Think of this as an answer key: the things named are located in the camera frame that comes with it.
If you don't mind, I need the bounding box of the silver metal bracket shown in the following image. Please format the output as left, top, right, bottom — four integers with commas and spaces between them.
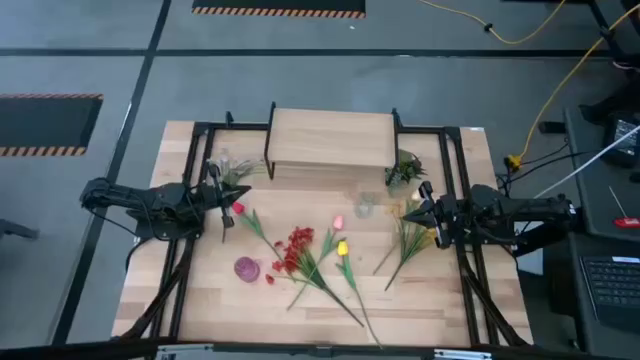
432, 348, 494, 360
155, 343, 215, 360

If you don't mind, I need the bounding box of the wooden shelf with black legs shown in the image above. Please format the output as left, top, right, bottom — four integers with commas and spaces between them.
263, 101, 404, 181

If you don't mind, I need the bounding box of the grey chair leg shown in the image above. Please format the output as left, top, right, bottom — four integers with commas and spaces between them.
0, 218, 40, 242

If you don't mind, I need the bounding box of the purple ribbed glass vase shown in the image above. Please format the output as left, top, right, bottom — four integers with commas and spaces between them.
233, 255, 262, 285

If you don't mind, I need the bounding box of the clear glass vase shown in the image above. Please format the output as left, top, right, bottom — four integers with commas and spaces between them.
353, 192, 378, 220

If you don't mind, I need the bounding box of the black stand leg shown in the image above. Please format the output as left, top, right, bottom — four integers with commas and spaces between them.
587, 0, 640, 71
578, 82, 640, 127

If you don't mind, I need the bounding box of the pink artificial tulip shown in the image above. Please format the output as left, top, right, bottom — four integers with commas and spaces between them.
286, 214, 347, 312

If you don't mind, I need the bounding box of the black power cable bundle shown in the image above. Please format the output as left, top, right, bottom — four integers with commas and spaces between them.
496, 142, 604, 196

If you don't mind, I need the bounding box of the white box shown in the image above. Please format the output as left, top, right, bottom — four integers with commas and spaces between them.
517, 248, 545, 277

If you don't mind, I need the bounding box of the black tablet screen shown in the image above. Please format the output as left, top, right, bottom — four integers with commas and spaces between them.
601, 112, 640, 169

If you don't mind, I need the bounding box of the yellow artificial flower bunch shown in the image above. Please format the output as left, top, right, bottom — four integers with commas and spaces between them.
383, 199, 439, 293

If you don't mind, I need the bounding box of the red handled screwdriver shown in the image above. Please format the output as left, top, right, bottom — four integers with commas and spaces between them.
607, 184, 640, 230

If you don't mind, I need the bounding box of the red artificial tulip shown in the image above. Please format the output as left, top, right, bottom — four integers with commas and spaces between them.
231, 200, 286, 264

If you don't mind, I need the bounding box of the black keyboard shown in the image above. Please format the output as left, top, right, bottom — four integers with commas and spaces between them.
578, 254, 640, 332

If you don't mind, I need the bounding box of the black striped floor mat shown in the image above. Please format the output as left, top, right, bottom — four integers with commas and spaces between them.
0, 92, 105, 158
191, 0, 367, 20

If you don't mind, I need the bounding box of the yellow extension cable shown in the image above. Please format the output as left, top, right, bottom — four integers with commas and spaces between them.
417, 0, 569, 46
503, 2, 640, 172

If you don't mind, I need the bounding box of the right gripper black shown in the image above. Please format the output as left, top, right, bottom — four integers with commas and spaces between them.
402, 180, 457, 250

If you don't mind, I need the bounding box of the white cable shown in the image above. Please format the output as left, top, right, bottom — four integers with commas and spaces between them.
532, 125, 640, 200

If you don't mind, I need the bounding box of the black metal table frame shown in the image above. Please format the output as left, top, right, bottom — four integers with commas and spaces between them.
110, 110, 534, 350

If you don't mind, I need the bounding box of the yellow artificial tulip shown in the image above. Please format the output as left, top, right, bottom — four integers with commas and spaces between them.
335, 239, 385, 350

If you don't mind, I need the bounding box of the red artificial flower bunch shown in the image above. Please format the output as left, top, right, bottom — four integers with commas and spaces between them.
269, 226, 365, 329

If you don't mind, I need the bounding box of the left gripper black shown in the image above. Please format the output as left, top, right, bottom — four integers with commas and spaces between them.
197, 161, 253, 230

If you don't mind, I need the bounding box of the white artificial flower bunch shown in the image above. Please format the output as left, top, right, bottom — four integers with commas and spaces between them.
205, 148, 266, 245

